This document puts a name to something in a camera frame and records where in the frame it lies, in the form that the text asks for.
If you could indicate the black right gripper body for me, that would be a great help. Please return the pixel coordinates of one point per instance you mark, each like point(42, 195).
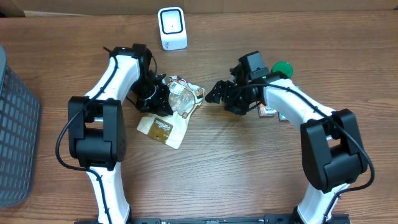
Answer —
point(239, 99)

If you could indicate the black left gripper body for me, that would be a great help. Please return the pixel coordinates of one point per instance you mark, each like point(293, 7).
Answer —
point(148, 96)

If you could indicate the orange tissue pack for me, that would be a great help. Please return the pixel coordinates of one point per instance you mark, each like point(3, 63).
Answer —
point(266, 111)

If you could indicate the beige pouch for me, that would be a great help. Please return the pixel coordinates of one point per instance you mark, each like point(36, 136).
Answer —
point(184, 98)

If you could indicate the teal tissue pack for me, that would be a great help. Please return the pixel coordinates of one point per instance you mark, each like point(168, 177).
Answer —
point(282, 117)

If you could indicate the green lid jar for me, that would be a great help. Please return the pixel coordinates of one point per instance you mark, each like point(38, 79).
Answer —
point(283, 67)

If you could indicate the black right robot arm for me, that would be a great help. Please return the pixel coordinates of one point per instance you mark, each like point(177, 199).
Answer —
point(333, 157)

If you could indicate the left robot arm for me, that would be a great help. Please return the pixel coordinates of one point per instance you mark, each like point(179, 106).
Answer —
point(96, 130)

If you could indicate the white barcode scanner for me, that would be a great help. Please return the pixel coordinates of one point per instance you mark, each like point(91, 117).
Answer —
point(173, 33)

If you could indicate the grey plastic mesh basket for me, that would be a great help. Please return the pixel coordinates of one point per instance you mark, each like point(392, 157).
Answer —
point(20, 127)

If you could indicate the brown cardboard backdrop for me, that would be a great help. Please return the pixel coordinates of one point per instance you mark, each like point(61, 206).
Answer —
point(21, 8)

